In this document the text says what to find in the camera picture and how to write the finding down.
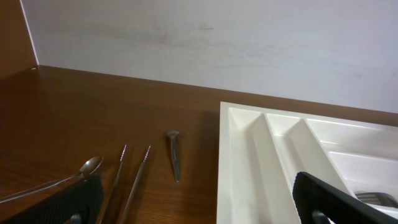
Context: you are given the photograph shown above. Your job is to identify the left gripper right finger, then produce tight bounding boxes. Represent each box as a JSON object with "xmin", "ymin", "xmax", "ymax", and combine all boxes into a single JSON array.
[{"xmin": 292, "ymin": 172, "xmax": 397, "ymax": 224}]

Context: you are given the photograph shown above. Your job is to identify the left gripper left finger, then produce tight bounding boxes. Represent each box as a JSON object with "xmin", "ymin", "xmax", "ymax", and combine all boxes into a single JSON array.
[{"xmin": 1, "ymin": 175, "xmax": 104, "ymax": 224}]

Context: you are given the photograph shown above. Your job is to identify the steel fork with wide tines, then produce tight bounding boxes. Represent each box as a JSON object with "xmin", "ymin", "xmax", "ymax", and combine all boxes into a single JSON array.
[{"xmin": 355, "ymin": 192, "xmax": 397, "ymax": 208}]

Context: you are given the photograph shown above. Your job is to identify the small shiny steel teaspoon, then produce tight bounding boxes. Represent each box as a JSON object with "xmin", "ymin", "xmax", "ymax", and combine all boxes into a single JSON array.
[{"xmin": 1, "ymin": 156, "xmax": 103, "ymax": 203}]

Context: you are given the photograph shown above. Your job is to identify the white plastic cutlery tray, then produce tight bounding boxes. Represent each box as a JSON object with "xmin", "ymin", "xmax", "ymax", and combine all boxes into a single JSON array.
[{"xmin": 216, "ymin": 102, "xmax": 397, "ymax": 223}]

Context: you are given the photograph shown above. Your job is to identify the small dark steel teaspoon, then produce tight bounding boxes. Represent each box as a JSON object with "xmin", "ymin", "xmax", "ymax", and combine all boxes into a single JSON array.
[{"xmin": 166, "ymin": 130, "xmax": 180, "ymax": 182}]

